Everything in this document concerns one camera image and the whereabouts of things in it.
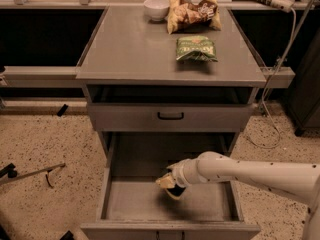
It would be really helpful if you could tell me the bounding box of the grey horizontal rail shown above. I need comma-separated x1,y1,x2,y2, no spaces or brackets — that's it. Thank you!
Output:
0,66,81,88

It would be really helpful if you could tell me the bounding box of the white bowl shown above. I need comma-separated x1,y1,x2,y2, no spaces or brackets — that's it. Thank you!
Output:
143,0,169,21

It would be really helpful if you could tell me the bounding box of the green yellow sponge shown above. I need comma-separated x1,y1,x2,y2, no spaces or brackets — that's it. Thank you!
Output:
165,186,185,200

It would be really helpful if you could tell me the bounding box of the grey drawer cabinet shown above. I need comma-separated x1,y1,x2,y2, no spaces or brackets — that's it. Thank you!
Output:
75,4,267,240

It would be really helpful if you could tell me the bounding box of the closed grey top drawer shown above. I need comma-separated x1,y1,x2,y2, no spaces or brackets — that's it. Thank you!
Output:
87,104,253,132

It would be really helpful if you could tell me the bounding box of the green snack bag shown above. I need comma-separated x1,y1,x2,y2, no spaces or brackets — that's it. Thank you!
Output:
176,35,218,62

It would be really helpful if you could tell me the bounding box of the metal rod on floor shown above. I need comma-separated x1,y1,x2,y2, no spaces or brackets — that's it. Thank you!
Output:
0,163,66,187

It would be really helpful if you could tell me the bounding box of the small black floor block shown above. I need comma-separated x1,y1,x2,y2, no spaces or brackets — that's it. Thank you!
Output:
57,104,68,117

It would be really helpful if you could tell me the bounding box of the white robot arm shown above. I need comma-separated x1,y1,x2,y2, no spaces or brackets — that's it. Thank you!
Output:
156,151,320,240

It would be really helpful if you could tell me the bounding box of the black drawer handle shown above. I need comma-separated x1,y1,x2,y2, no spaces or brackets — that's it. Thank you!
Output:
157,112,184,120

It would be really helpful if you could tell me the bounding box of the open grey middle drawer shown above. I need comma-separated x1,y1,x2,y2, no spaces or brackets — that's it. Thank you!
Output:
81,132,260,240

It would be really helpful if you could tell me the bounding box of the brown yellow chip bag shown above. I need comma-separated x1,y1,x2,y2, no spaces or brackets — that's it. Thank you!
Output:
167,0,222,34

